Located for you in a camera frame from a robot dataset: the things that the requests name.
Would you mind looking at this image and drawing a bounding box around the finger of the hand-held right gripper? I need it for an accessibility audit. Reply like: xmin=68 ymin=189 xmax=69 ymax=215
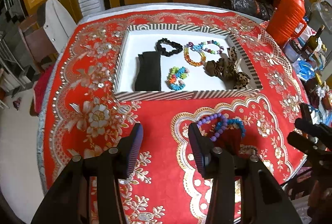
xmin=287 ymin=132 xmax=330 ymax=162
xmin=294 ymin=103 xmax=332 ymax=148

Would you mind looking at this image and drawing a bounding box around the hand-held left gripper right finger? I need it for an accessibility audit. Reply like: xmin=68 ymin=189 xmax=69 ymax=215
xmin=187 ymin=123 xmax=303 ymax=224

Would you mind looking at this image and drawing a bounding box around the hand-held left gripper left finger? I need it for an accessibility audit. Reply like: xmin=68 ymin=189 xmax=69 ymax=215
xmin=31 ymin=123 xmax=144 ymax=224

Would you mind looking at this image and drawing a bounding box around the dark red scrunchie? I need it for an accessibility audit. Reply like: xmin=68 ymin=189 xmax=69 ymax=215
xmin=215 ymin=129 xmax=242 ymax=154

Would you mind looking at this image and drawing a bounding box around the purple bead bracelet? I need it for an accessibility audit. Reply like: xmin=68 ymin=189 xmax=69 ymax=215
xmin=196 ymin=113 xmax=229 ymax=142

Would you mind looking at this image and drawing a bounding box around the blue bead bracelet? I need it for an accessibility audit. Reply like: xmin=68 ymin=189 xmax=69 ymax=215
xmin=214 ymin=118 xmax=246 ymax=137

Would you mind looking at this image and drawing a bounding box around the colourful flower bracelet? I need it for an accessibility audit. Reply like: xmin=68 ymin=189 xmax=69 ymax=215
xmin=166 ymin=66 xmax=190 ymax=91

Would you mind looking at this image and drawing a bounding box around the black cloth headband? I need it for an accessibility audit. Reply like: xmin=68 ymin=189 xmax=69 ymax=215
xmin=134 ymin=51 xmax=162 ymax=91

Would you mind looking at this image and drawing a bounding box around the leopard print bow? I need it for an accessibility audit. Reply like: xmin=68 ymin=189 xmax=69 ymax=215
xmin=224 ymin=47 xmax=251 ymax=90

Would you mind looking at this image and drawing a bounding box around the brown scrunchie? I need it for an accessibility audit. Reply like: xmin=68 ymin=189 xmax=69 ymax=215
xmin=205 ymin=59 xmax=230 ymax=78

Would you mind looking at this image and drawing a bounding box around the colourful plastic chain bracelet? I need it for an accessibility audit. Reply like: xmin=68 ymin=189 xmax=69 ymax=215
xmin=184 ymin=42 xmax=206 ymax=67

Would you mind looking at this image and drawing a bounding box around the multicoloured bead bracelet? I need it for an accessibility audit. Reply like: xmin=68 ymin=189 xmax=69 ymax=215
xmin=202 ymin=39 xmax=224 ymax=55

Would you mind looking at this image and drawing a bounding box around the black scrunchie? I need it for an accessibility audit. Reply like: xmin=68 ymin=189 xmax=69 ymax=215
xmin=156 ymin=38 xmax=183 ymax=57

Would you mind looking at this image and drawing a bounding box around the striped tray box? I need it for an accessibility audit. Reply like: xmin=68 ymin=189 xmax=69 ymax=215
xmin=113 ymin=23 xmax=262 ymax=101

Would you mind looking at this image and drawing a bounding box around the red floral tablecloth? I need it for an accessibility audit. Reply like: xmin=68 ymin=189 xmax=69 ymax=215
xmin=38 ymin=8 xmax=312 ymax=224

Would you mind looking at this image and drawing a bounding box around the blue plastic bag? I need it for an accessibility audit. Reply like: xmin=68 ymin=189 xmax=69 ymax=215
xmin=297 ymin=60 xmax=318 ymax=81

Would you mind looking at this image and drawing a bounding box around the grey cup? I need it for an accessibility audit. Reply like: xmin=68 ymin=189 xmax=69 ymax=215
xmin=284 ymin=39 xmax=301 ymax=63

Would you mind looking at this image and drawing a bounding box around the dark glass bottle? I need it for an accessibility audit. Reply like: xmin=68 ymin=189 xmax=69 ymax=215
xmin=303 ymin=25 xmax=325 ymax=58

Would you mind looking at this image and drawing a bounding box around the orange ribbed thermos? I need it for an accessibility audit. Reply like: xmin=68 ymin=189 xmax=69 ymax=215
xmin=266 ymin=0 xmax=306 ymax=44

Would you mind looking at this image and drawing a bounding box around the brown chair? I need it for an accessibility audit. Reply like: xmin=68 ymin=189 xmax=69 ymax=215
xmin=18 ymin=19 xmax=58 ymax=69

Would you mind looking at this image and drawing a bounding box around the black plastic bag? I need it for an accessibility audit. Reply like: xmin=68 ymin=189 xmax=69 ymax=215
xmin=222 ymin=0 xmax=273 ymax=20

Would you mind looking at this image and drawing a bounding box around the metal stair railing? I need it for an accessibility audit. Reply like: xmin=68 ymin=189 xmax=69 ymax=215
xmin=0 ymin=0 xmax=34 ymax=89

